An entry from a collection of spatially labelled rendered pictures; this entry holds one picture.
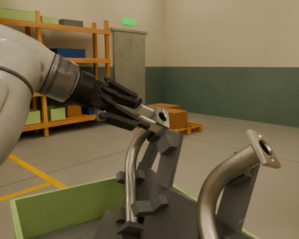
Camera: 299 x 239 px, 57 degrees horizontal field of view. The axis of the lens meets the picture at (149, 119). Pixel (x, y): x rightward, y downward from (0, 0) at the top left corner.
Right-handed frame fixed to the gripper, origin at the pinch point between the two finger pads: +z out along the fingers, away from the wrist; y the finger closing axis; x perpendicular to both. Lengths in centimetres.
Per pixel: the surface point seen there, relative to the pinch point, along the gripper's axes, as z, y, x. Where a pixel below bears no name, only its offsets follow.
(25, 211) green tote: -16.2, -16.3, 33.0
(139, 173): 4.1, -9.4, 10.3
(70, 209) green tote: -4.9, -13.7, 31.9
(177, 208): 4.1, -23.1, -3.0
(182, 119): 254, 280, 241
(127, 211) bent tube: 0.9, -20.0, 10.2
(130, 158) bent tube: 1.4, -5.8, 10.4
